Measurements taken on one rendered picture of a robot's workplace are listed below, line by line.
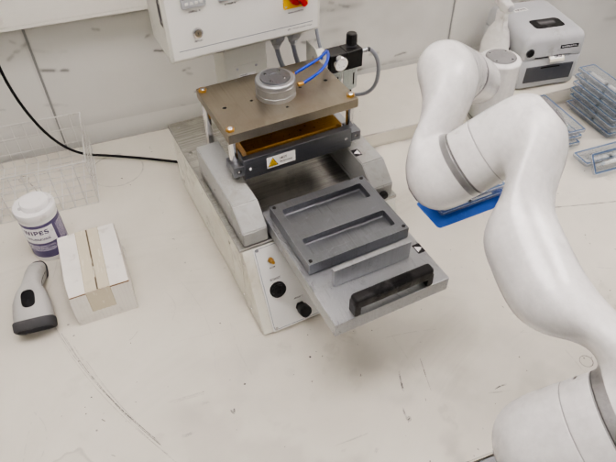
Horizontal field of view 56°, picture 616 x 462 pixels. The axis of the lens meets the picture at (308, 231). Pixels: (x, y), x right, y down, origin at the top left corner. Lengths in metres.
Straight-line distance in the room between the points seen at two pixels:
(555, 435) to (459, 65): 0.52
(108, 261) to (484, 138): 0.79
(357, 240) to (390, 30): 0.98
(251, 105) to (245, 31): 0.17
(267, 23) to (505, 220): 0.69
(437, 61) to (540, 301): 0.38
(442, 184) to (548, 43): 1.05
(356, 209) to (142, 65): 0.82
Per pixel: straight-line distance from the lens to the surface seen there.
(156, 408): 1.14
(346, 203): 1.11
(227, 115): 1.12
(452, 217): 1.45
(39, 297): 1.28
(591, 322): 0.71
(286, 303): 1.17
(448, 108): 0.89
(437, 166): 0.84
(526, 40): 1.81
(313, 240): 1.04
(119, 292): 1.24
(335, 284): 0.98
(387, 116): 1.68
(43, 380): 1.25
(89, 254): 1.30
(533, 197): 0.78
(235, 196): 1.11
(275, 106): 1.14
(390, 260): 1.01
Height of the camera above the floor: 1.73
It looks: 45 degrees down
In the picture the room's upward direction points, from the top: 1 degrees counter-clockwise
